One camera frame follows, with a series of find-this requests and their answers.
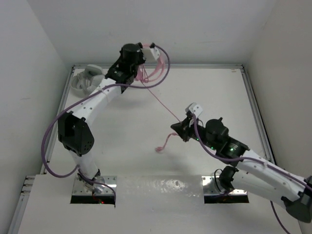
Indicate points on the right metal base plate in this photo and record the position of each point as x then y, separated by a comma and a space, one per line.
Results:
212, 188

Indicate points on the white grey headphones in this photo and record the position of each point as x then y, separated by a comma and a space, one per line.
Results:
85, 82

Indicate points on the pink headphones with cable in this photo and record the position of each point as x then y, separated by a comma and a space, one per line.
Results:
146, 79

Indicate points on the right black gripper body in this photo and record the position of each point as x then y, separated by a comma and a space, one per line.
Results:
210, 145

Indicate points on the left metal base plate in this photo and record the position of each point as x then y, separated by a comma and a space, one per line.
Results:
80, 187

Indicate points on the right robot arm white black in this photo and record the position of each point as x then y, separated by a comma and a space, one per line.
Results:
246, 170

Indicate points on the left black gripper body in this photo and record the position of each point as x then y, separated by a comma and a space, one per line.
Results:
141, 59

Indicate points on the aluminium table frame rail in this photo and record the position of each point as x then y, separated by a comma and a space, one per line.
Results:
158, 193

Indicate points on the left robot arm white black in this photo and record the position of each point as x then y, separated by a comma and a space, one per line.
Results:
74, 126

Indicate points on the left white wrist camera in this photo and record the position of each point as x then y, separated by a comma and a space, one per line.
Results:
151, 52

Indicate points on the metal base plate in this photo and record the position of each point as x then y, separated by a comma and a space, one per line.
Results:
80, 187
212, 188

